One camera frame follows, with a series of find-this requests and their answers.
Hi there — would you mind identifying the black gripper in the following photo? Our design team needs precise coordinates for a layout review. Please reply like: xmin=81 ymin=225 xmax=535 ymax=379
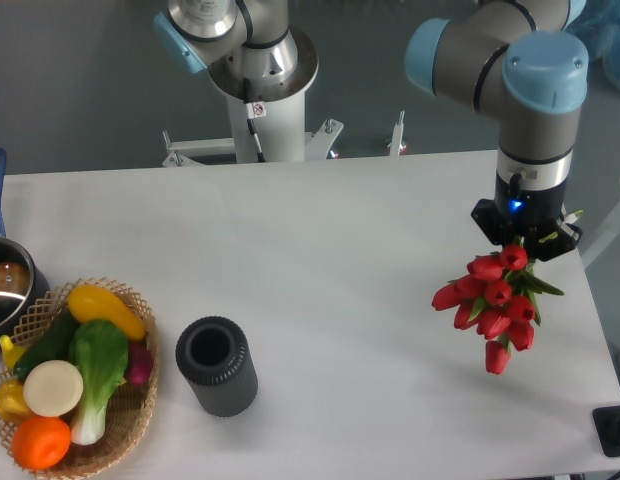
xmin=471 ymin=173 xmax=582 ymax=261

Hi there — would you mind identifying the red tulip bouquet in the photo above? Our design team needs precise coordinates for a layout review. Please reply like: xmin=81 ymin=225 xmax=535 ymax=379
xmin=431 ymin=209 xmax=585 ymax=376

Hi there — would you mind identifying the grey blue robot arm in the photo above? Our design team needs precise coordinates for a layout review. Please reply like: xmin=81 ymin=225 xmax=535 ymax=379
xmin=153 ymin=1 xmax=588 ymax=261

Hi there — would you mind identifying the blue plush object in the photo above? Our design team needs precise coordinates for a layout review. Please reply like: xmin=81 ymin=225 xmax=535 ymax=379
xmin=566 ymin=0 xmax=620 ymax=91

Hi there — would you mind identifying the black device at table edge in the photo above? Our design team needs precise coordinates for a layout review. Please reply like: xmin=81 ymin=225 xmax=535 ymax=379
xmin=592 ymin=405 xmax=620 ymax=458

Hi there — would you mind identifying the dark grey ribbed vase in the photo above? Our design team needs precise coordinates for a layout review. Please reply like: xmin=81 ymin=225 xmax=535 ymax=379
xmin=175 ymin=316 xmax=259 ymax=418

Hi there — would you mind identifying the woven wicker basket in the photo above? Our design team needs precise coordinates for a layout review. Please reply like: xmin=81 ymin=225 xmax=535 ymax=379
xmin=10 ymin=277 xmax=160 ymax=479

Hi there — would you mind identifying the green bok choy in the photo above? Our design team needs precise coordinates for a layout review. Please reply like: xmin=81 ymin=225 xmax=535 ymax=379
xmin=69 ymin=319 xmax=128 ymax=446

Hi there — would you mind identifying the yellow squash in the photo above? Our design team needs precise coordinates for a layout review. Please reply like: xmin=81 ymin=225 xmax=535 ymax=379
xmin=67 ymin=284 xmax=146 ymax=341

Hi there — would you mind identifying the dark green cucumber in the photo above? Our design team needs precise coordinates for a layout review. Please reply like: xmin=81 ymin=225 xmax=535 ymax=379
xmin=13 ymin=310 xmax=80 ymax=383

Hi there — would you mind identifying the cream round bun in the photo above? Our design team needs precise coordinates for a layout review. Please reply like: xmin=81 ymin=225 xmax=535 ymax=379
xmin=23 ymin=360 xmax=83 ymax=417

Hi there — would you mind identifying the yellow banana tip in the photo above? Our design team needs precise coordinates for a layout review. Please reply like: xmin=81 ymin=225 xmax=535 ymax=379
xmin=0 ymin=335 xmax=26 ymax=370

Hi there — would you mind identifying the orange fruit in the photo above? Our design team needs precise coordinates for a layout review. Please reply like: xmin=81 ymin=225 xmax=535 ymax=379
xmin=11 ymin=417 xmax=71 ymax=470

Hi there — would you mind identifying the yellow bell pepper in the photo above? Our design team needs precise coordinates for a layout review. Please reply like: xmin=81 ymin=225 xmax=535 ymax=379
xmin=0 ymin=379 xmax=34 ymax=425

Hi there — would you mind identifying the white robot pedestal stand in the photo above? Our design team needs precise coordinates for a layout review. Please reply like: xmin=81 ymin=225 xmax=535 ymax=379
xmin=161 ymin=27 xmax=409 ymax=169

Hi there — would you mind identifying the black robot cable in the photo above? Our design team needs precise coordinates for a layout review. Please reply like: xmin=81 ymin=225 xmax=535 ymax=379
xmin=242 ymin=79 xmax=267 ymax=164

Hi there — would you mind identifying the dark pot with blue handle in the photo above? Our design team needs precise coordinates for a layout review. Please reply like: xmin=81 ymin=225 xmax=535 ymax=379
xmin=0 ymin=148 xmax=49 ymax=337

